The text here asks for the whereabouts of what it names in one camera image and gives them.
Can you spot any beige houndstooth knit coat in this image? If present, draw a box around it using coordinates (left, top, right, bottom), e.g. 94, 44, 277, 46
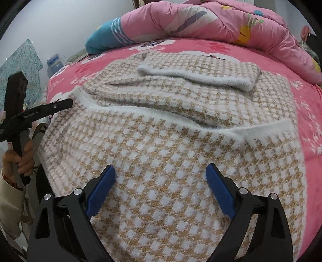
38, 51, 307, 261

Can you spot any beige left sleeve forearm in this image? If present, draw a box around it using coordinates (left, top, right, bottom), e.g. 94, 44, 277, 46
1, 169, 28, 240

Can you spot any person's left hand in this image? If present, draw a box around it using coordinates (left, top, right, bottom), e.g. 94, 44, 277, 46
2, 139, 35, 179

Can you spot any teal patterned hanging cloth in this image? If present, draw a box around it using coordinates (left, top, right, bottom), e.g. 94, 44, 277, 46
1, 39, 43, 111

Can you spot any pink floral bed sheet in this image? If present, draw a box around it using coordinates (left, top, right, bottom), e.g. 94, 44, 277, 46
47, 38, 321, 254

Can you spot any pink and blue quilt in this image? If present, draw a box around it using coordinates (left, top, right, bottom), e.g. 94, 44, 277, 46
85, 1, 321, 85

